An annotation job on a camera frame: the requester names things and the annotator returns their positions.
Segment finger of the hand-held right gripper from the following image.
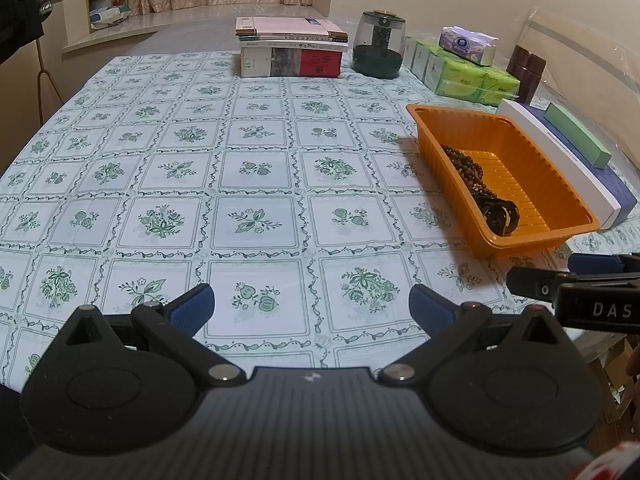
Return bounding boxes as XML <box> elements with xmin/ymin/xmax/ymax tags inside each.
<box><xmin>567</xmin><ymin>252</ymin><xmax>640</xmax><ymax>277</ymax></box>
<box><xmin>506</xmin><ymin>265</ymin><xmax>572</xmax><ymax>307</ymax></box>

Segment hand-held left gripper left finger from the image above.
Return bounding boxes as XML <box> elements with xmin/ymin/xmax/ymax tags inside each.
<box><xmin>60</xmin><ymin>282</ymin><xmax>247</xmax><ymax>389</ymax></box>

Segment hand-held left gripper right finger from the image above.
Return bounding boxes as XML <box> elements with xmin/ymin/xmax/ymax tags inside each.
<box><xmin>377</xmin><ymin>283</ymin><xmax>576</xmax><ymax>389</ymax></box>

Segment orange plastic tray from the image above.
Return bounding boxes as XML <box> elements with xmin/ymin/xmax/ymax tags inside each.
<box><xmin>404</xmin><ymin>103</ymin><xmax>601</xmax><ymax>260</ymax></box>

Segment red-brown bead necklace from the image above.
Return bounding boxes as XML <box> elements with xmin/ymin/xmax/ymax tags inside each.
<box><xmin>451</xmin><ymin>154</ymin><xmax>502</xmax><ymax>202</ymax></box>

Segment dark bead necklace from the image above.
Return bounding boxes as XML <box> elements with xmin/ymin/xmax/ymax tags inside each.
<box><xmin>439</xmin><ymin>143</ymin><xmax>482</xmax><ymax>182</ymax></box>

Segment blue and white flat box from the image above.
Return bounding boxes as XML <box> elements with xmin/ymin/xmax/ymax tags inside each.
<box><xmin>496</xmin><ymin>98</ymin><xmax>639</xmax><ymax>231</ymax></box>

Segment small green box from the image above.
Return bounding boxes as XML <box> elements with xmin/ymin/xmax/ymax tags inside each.
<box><xmin>543</xmin><ymin>102</ymin><xmax>614</xmax><ymax>170</ymax></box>

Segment red patterned clothing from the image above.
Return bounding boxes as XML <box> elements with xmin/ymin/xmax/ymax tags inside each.
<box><xmin>574</xmin><ymin>439</ymin><xmax>640</xmax><ymax>480</ymax></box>

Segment brown round canister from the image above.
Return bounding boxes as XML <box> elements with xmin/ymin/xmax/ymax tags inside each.
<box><xmin>505</xmin><ymin>44</ymin><xmax>547</xmax><ymax>107</ymax></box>

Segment green tissue multipack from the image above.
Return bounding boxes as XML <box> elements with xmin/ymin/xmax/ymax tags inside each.
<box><xmin>402</xmin><ymin>37</ymin><xmax>519</xmax><ymax>109</ymax></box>

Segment clear plastic sheet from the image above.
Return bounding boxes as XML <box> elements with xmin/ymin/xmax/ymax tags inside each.
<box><xmin>524</xmin><ymin>4</ymin><xmax>640</xmax><ymax>112</ymax></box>

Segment purple tissue pack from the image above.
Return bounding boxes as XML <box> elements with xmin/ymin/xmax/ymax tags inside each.
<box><xmin>438</xmin><ymin>25</ymin><xmax>500</xmax><ymax>67</ymax></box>

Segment dark green glass jar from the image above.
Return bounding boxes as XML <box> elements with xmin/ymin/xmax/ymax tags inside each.
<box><xmin>352</xmin><ymin>9</ymin><xmax>407</xmax><ymax>80</ymax></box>

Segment thick red and white book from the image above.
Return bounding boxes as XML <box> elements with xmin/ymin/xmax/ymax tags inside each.
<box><xmin>239</xmin><ymin>41</ymin><xmax>350</xmax><ymax>80</ymax></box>

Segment metal coat stand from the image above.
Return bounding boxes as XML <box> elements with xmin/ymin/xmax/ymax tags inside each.
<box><xmin>36</xmin><ymin>34</ymin><xmax>64</xmax><ymax>127</ymax></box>

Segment window sill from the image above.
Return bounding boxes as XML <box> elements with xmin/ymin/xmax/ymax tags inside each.
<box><xmin>62</xmin><ymin>2</ymin><xmax>332</xmax><ymax>54</ymax></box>

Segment thin green-edged book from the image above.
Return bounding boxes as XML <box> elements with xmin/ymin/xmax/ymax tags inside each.
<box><xmin>237</xmin><ymin>31</ymin><xmax>349</xmax><ymax>47</ymax></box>

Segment pink cover book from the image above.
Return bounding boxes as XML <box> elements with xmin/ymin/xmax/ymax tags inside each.
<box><xmin>234</xmin><ymin>16</ymin><xmax>347</xmax><ymax>42</ymax></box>

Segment white plastic bag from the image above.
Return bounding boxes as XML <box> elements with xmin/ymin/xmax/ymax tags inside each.
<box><xmin>89</xmin><ymin>0</ymin><xmax>133</xmax><ymax>31</ymax></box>

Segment black jacket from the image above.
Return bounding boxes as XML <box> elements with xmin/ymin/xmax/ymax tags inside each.
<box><xmin>0</xmin><ymin>0</ymin><xmax>47</xmax><ymax>64</ymax></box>

